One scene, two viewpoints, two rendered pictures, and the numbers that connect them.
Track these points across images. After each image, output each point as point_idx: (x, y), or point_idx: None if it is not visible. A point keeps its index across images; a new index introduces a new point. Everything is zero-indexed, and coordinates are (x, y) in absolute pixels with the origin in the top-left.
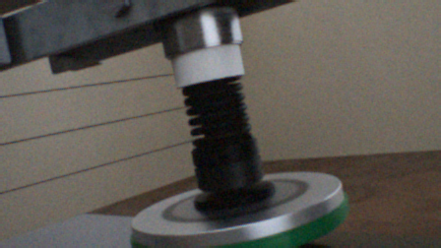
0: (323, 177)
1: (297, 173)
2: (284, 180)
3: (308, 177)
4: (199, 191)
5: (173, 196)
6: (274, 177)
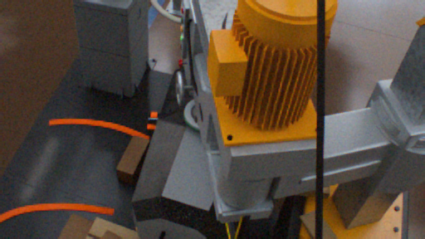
0: (193, 100)
1: (187, 106)
2: (193, 107)
3: (192, 103)
4: (196, 124)
5: (199, 128)
6: (188, 110)
